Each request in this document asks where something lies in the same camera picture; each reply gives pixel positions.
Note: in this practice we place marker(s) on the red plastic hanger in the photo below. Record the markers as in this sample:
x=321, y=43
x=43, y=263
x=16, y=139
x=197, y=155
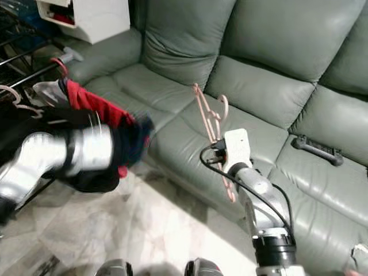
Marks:
x=64, y=68

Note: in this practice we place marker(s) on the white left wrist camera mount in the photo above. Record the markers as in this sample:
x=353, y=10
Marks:
x=95, y=149

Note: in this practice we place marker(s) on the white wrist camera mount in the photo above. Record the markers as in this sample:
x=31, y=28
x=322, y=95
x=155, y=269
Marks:
x=237, y=146
x=95, y=149

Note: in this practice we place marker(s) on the red garment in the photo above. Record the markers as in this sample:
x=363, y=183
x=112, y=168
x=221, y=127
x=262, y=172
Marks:
x=86, y=98

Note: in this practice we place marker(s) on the black metal drying rack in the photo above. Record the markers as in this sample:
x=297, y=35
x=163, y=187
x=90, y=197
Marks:
x=72, y=54

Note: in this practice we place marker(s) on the grey robot foot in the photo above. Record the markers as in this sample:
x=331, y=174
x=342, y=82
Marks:
x=114, y=269
x=203, y=269

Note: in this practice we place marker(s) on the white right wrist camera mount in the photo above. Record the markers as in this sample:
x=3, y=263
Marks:
x=237, y=146

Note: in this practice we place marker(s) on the grey robot left foot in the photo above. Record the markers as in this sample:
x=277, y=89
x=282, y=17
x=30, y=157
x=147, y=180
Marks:
x=114, y=269

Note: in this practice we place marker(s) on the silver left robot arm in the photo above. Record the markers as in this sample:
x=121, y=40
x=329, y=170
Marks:
x=46, y=161

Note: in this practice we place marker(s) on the grey robot right foot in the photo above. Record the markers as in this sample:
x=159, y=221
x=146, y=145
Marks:
x=203, y=269

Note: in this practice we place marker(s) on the white storage box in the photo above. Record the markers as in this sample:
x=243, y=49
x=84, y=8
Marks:
x=103, y=23

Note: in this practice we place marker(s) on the black handheld controller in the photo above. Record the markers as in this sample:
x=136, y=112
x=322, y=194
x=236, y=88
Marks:
x=316, y=149

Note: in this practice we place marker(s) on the pink plastic hanger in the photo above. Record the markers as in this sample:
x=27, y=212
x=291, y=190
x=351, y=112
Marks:
x=226, y=106
x=16, y=95

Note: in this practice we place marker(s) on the black garment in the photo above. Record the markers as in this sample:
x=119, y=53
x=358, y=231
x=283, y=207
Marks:
x=46, y=121

